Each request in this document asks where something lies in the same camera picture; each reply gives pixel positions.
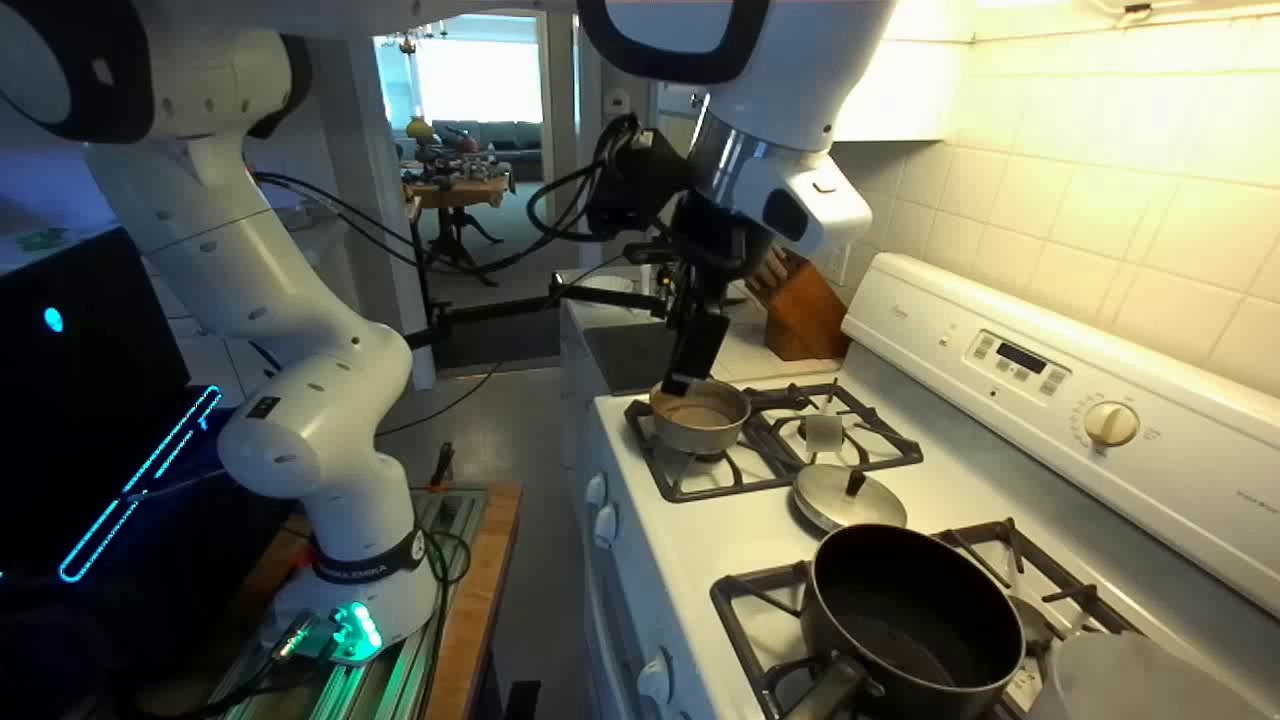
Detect white gas stove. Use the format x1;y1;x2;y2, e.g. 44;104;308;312
554;251;1280;720

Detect wooden knife block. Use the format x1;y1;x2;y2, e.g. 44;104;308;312
745;242;852;362

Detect cream round stove knob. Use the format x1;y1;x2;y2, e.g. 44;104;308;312
1080;396;1145;452

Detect black saucepan with handle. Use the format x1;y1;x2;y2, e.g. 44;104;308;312
784;520;1028;720

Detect dark cabinet with blue lights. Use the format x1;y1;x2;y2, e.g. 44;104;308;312
0;225;271;720

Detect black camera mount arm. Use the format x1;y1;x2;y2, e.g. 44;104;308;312
425;271;670;373

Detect cluttered round side table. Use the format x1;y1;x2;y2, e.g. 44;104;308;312
400;116;516;291

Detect black cable bundle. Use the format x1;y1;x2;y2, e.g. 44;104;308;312
247;112;649;275

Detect silver pot lid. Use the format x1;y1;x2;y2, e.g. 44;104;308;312
787;460;910;539

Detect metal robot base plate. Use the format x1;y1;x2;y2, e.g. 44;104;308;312
212;485;492;720

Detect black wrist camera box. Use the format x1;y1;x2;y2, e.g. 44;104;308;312
582;122;697;242

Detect black round burner cap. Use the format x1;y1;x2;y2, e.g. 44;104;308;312
793;410;852;452

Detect wooden platform board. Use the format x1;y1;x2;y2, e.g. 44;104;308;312
234;476;529;720

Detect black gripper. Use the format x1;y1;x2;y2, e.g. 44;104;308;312
659;196;778;400

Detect tan worn metal pot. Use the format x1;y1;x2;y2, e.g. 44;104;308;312
649;374;757;460

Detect stove clock control panel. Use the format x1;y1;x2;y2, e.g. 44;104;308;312
965;325;1074;400

